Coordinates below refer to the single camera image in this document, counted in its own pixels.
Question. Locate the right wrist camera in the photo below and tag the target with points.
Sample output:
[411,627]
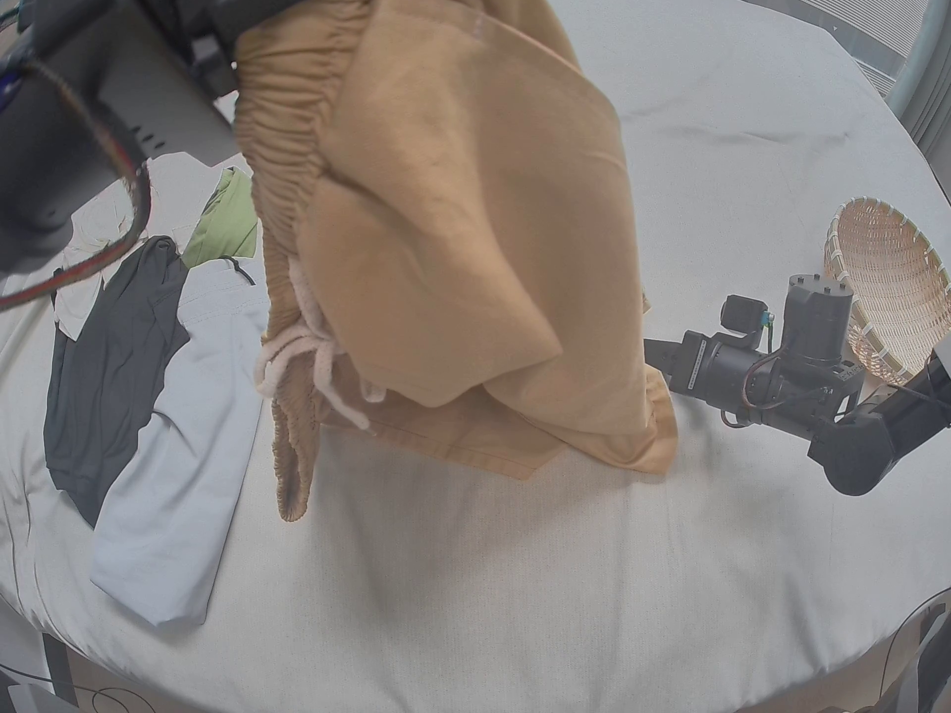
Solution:
[743,316]

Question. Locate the green garment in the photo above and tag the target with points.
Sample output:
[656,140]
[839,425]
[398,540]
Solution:
[227,212]

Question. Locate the tan shorts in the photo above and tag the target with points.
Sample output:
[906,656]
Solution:
[446,212]

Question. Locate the black garment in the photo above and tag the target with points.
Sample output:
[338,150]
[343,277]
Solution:
[111,368]

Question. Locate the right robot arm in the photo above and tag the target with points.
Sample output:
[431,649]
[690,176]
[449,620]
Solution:
[854,443]

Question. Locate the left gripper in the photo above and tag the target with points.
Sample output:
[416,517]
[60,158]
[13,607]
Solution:
[178,4]

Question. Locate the white garment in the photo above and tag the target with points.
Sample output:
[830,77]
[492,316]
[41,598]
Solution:
[78,301]

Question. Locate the pale blue garment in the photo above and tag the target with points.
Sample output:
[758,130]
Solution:
[178,487]

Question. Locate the round woven basket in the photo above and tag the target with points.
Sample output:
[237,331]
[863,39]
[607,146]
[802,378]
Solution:
[891,272]

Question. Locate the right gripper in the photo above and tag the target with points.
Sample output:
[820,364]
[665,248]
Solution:
[728,372]

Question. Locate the grey-green curtain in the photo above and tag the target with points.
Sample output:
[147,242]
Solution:
[921,49]

